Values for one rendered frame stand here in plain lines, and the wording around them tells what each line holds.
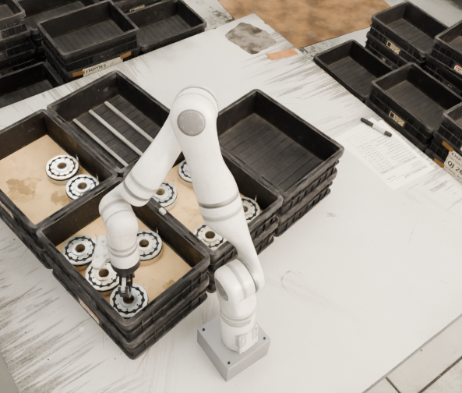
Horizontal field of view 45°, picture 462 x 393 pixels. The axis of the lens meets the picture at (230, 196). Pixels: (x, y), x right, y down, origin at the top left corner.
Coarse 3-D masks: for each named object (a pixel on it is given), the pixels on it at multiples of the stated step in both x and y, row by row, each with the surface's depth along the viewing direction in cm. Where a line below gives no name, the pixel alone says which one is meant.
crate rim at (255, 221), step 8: (224, 152) 176; (232, 160) 174; (240, 168) 172; (256, 176) 170; (264, 184) 168; (272, 192) 167; (152, 200) 162; (280, 200) 165; (272, 208) 163; (168, 216) 159; (256, 216) 161; (264, 216) 161; (176, 224) 158; (248, 224) 159; (256, 224) 161; (200, 240) 155; (208, 248) 153; (224, 248) 154; (216, 256) 153
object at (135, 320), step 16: (96, 192) 164; (48, 224) 155; (48, 240) 152; (192, 240) 154; (64, 256) 149; (208, 256) 152; (192, 272) 148; (176, 288) 145; (160, 304) 144; (128, 320) 139
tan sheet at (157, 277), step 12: (84, 228) 167; (96, 228) 167; (144, 228) 168; (168, 252) 163; (156, 264) 161; (168, 264) 161; (180, 264) 161; (84, 276) 157; (144, 276) 158; (156, 276) 158; (168, 276) 158; (180, 276) 159; (156, 288) 156; (108, 300) 153
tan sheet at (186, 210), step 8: (176, 168) 184; (168, 176) 181; (176, 176) 182; (176, 184) 179; (184, 192) 178; (192, 192) 178; (184, 200) 176; (192, 200) 176; (176, 208) 173; (184, 208) 174; (192, 208) 174; (176, 216) 172; (184, 216) 172; (192, 216) 172; (200, 216) 172; (184, 224) 170; (192, 224) 170; (200, 224) 170; (192, 232) 168
